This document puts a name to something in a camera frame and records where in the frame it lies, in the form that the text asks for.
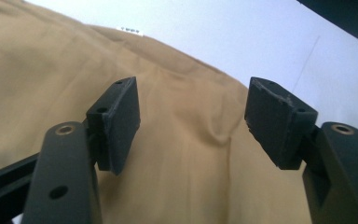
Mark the tan children's pants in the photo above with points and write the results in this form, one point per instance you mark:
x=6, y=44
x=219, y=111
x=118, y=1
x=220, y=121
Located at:
x=183, y=140

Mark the white table cover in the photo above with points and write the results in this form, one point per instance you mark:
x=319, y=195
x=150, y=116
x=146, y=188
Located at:
x=261, y=37

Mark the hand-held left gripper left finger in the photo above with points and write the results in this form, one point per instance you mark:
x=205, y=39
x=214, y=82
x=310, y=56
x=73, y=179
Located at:
x=118, y=124

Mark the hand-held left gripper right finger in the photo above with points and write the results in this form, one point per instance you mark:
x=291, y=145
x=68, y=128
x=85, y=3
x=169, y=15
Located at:
x=276, y=124

